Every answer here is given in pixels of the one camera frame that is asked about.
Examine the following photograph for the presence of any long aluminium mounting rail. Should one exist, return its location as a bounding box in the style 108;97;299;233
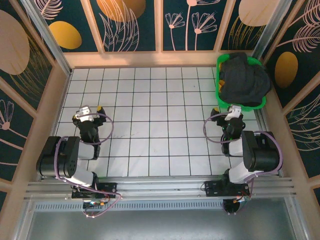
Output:
23;175;298;201

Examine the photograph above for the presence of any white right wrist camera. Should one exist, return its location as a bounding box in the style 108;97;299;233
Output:
224;104;242;121

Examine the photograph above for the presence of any small wired circuit board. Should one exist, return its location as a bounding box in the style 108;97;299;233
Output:
83;199;109;210

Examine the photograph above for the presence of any black t-shirt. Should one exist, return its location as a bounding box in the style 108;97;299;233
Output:
228;52;249;67

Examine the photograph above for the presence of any purple camera cable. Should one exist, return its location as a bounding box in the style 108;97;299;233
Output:
202;114;227;144
86;112;115;146

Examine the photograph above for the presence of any grey cloth towel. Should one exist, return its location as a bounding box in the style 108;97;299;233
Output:
219;52;272;107

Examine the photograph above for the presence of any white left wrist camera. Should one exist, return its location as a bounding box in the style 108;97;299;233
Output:
74;105;95;124

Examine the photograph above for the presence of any grey slotted cable duct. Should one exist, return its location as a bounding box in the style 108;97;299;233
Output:
33;199;293;212

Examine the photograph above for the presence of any yellow t-shirt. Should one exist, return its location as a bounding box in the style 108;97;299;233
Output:
217;62;226;92

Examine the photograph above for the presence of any round black connector housing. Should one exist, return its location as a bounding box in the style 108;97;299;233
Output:
221;196;251;216

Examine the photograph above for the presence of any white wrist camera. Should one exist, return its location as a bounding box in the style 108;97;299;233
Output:
224;104;242;121
74;105;95;124

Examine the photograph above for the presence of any short aluminium side rail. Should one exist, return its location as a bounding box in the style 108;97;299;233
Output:
254;109;270;134

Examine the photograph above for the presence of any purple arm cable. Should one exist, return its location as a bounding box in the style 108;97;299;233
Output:
246;130;285;201
53;136;123;219

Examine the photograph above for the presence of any aluminium frame post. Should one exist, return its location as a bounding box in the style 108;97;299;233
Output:
21;0;74;76
251;0;283;60

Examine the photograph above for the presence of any green plastic basket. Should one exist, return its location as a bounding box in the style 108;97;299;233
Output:
215;53;268;111

